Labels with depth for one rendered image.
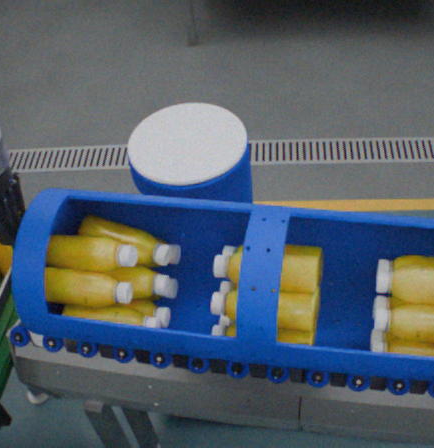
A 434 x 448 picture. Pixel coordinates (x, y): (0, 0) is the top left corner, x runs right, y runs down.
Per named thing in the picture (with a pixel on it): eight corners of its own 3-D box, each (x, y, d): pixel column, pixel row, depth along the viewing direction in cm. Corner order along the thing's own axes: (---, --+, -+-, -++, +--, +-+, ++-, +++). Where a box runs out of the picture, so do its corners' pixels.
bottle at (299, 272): (317, 292, 121) (226, 284, 124) (320, 255, 121) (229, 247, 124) (314, 295, 114) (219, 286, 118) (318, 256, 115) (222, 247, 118)
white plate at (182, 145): (163, 92, 171) (164, 96, 172) (105, 164, 156) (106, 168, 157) (265, 116, 162) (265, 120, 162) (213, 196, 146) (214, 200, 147)
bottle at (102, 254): (58, 270, 133) (131, 276, 127) (39, 265, 127) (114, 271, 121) (62, 237, 134) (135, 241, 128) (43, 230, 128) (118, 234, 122)
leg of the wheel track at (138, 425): (158, 459, 215) (117, 365, 168) (141, 456, 216) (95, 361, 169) (162, 443, 219) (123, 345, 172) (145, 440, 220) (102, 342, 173)
